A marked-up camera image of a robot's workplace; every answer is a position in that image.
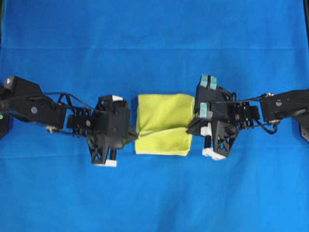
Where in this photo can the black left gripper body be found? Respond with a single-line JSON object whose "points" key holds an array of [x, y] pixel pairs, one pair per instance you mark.
{"points": [[110, 130]]}

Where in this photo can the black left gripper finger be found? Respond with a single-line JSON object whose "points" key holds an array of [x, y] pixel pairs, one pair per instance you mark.
{"points": [[132, 135]]}

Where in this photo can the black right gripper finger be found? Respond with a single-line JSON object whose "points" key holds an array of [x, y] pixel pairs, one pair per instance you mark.
{"points": [[195, 126]]}

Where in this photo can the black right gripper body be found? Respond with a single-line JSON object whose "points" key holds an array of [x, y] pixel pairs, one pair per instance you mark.
{"points": [[219, 138]]}

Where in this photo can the yellow-green square towel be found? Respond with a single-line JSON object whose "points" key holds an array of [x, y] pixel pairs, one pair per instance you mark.
{"points": [[162, 122]]}

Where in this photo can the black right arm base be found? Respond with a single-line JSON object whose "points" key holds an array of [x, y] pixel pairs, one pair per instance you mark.
{"points": [[304, 130]]}

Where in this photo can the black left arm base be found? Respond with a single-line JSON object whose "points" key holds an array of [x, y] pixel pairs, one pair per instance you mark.
{"points": [[6, 124]]}

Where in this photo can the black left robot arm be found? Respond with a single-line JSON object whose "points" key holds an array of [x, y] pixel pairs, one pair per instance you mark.
{"points": [[25, 101]]}

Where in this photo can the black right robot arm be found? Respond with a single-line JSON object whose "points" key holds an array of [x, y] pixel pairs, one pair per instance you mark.
{"points": [[267, 111]]}

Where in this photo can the blue table cloth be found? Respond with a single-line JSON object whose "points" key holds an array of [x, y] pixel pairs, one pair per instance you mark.
{"points": [[92, 48]]}

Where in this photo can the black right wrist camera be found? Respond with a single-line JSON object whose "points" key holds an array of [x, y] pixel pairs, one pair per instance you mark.
{"points": [[210, 99]]}

